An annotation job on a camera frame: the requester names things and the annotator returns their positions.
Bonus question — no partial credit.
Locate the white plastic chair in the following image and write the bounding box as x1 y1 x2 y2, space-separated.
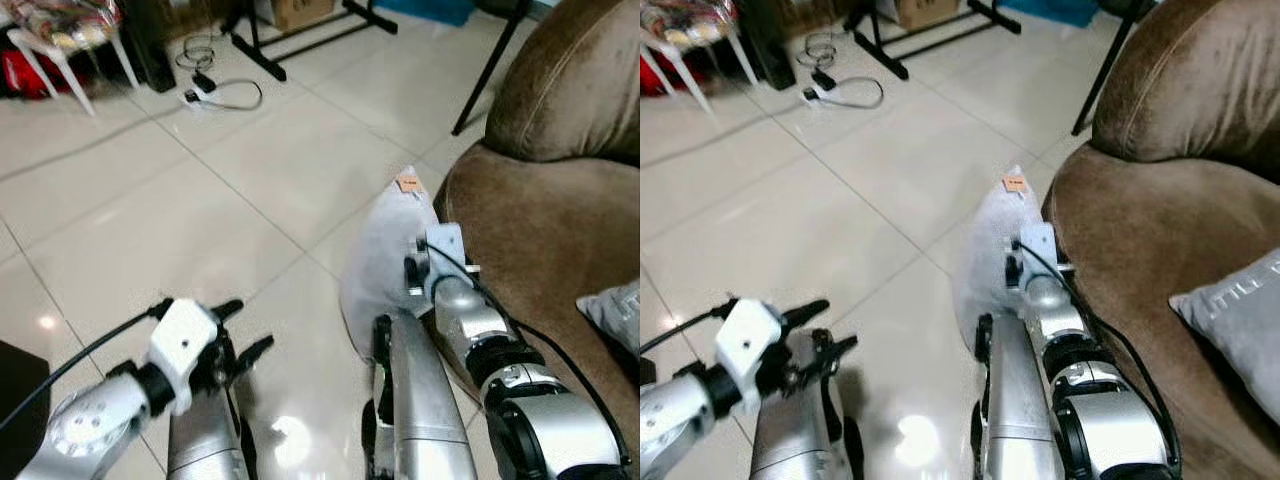
640 22 761 117
4 22 142 118

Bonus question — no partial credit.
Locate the brown velvet sofa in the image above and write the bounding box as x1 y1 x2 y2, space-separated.
1040 0 1280 480
434 0 641 480

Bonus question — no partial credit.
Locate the brown cardboard box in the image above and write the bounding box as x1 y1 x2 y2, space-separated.
894 0 963 30
270 0 338 32

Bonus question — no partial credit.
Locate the grey power strip cable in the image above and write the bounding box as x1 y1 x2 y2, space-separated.
203 79 264 112
822 77 886 110

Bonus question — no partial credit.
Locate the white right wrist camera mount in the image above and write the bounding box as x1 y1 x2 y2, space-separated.
405 222 480 301
1006 222 1077 297

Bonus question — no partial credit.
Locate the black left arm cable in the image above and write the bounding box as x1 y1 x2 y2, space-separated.
640 298 739 357
0 298 175 433

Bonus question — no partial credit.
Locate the blue mat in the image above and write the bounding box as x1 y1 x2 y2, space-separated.
374 0 477 28
998 0 1101 28

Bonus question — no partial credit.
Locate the black cabinet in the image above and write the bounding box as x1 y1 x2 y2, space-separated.
118 0 179 93
734 0 798 92

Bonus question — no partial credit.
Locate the white pillow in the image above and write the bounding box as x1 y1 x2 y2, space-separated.
950 165 1051 353
339 165 442 363

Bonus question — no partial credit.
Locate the red bag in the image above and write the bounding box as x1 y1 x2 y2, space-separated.
640 50 685 98
0 48 63 100

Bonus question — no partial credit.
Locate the black metal rack base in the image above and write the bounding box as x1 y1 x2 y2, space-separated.
229 0 400 83
844 0 1023 82

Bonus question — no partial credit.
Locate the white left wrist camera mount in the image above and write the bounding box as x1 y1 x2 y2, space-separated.
714 298 784 415
148 298 220 416

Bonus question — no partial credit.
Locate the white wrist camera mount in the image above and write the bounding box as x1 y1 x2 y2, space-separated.
1006 222 1077 297
148 298 220 416
405 222 480 301
714 298 784 415

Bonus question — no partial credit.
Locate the black flat object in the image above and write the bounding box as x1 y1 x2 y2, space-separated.
0 340 53 477

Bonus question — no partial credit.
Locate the grey patterned cushion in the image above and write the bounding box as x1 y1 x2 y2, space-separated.
576 280 641 358
1169 248 1280 427

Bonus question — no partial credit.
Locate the black slanted stand leg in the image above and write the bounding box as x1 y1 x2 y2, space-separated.
1071 0 1147 137
451 0 533 137

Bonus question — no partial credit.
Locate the colourful patterned bag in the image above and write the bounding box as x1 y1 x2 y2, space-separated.
640 0 739 48
5 0 123 53

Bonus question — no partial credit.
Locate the silver left robot leg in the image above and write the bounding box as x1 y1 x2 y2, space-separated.
166 388 257 480
748 330 865 480

